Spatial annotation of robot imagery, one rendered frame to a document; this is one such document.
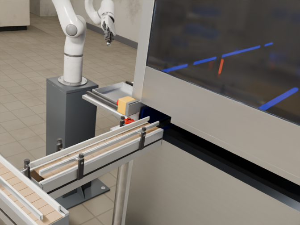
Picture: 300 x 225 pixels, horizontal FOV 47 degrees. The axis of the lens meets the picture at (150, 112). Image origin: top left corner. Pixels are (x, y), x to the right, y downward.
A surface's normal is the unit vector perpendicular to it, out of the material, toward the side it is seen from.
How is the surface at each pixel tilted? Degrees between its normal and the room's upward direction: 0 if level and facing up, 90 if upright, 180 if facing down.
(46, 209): 0
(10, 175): 0
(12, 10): 90
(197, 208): 90
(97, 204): 0
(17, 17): 90
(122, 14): 90
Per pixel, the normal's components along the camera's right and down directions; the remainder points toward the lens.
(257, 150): -0.65, 0.25
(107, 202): 0.13, -0.90
